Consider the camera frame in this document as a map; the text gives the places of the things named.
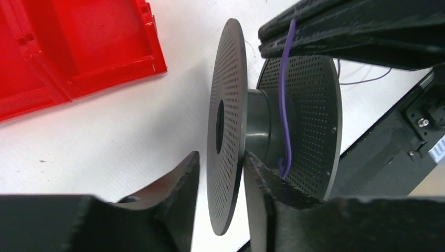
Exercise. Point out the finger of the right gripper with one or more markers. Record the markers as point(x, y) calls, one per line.
point(347, 14)
point(403, 41)

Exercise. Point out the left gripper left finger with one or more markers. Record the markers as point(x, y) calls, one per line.
point(164, 210)

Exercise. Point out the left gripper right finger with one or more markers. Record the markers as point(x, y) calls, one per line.
point(275, 210)

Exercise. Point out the black cable spool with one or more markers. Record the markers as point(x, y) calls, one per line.
point(298, 103)

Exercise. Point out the red two-compartment bin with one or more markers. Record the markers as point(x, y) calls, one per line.
point(53, 52)

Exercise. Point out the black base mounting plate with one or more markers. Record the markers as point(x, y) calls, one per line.
point(371, 209)

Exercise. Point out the white slotted cable duct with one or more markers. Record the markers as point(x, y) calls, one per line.
point(437, 151)

